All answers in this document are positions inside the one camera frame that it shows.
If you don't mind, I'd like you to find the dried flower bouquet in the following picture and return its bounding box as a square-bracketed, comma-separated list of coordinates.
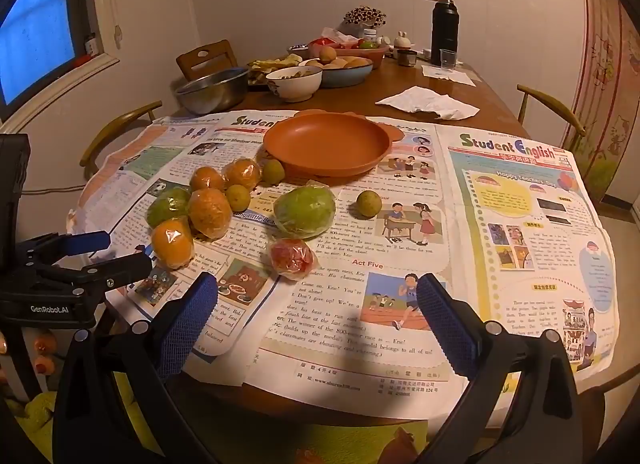
[341, 5, 387, 37]

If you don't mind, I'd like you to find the plate of fried food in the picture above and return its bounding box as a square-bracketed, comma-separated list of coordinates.
[247, 55, 303, 87]

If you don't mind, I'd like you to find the crumpled white paper napkin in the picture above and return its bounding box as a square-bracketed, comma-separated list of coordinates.
[375, 85, 481, 121]

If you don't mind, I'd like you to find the white ceramic bowl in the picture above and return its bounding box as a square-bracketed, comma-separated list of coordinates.
[265, 65, 323, 104]

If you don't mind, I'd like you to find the plastic-wrapped green mango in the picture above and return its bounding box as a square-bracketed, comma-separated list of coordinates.
[273, 184, 337, 240]
[146, 187, 193, 229]

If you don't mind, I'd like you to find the plastic-wrapped orange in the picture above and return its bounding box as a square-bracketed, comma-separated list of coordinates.
[221, 157, 263, 191]
[188, 187, 234, 240]
[151, 215, 196, 270]
[190, 165, 226, 193]

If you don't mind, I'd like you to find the newspaper with balloon picture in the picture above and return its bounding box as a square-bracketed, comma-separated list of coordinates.
[435, 124, 622, 390]

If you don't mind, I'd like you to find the stainless steel bowl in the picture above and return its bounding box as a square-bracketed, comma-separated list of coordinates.
[173, 67, 250, 116]

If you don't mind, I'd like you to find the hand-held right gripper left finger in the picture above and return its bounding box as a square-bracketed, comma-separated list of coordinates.
[52, 271, 221, 464]

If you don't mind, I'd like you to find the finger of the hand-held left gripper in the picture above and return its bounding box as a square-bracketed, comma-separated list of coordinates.
[27, 248, 154, 296]
[15, 230, 112, 266]

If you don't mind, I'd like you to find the plastic-wrapped red peeled fruit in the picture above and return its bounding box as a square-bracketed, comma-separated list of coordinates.
[267, 238, 318, 279]

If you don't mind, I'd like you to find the black thermos flask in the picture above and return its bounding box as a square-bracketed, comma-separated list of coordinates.
[431, 0, 460, 66]

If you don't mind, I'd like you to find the flat white paper napkin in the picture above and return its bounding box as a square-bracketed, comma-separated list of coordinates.
[420, 63, 476, 87]

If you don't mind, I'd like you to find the pile of brown eggs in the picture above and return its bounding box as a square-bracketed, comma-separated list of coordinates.
[305, 45, 371, 70]

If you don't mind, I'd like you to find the blue enamel bowl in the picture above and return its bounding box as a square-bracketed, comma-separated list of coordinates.
[298, 56, 375, 89]

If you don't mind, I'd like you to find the pink cartoon printed panel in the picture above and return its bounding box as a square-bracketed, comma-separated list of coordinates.
[560, 0, 640, 205]

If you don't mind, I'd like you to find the wooden chair back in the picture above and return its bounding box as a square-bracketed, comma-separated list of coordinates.
[176, 40, 240, 82]

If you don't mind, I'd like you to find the newspaper with cartoon children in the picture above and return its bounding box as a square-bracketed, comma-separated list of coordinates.
[66, 110, 473, 402]

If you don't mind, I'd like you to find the wooden chair with curved armrest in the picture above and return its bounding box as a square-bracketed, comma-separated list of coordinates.
[516, 84, 587, 140]
[80, 100, 163, 180]

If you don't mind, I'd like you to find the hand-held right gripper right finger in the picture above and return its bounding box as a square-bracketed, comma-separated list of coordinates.
[415, 272, 584, 464]

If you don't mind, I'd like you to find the person's left hand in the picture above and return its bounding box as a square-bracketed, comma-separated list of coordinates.
[31, 333, 57, 376]

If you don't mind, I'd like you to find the orange scalloped plate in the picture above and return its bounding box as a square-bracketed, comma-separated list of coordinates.
[263, 109, 407, 179]

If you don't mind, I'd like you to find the reddish plastic basin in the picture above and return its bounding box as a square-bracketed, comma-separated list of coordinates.
[307, 39, 390, 70]

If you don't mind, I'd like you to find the window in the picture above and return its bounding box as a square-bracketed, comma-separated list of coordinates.
[0, 0, 121, 132]

